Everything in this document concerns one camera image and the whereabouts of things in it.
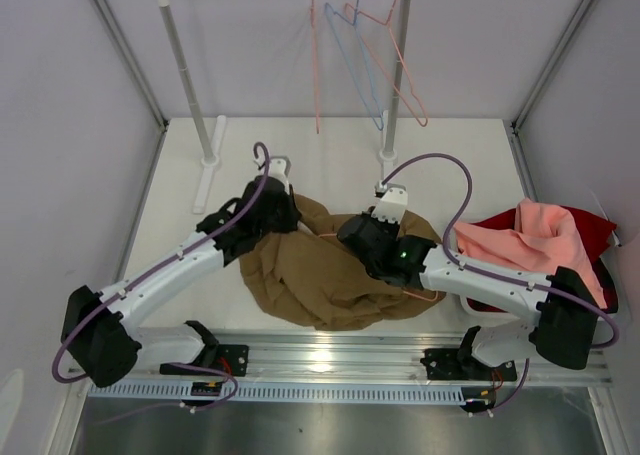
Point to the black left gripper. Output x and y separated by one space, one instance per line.
292 215

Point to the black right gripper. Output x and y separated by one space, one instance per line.
393 227

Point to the pink wire hanger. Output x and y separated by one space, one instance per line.
425 297
315 71
395 22

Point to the tan brown skirt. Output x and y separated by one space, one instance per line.
314 282

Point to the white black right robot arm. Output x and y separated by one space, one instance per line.
556 314

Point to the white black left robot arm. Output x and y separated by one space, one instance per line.
102 330

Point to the pink garment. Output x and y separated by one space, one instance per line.
545 237

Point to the red garment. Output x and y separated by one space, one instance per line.
594 232

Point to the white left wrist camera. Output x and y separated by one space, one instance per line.
278 169

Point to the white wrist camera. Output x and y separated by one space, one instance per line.
391 204
278 169

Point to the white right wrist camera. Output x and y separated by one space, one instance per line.
391 204

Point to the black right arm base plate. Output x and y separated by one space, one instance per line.
445 364

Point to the grey slotted cable duct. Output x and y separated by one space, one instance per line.
412 394

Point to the aluminium mounting rail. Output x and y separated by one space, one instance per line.
377 358

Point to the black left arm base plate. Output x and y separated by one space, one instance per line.
228 358

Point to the blue wire hanger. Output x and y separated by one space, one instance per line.
345 30

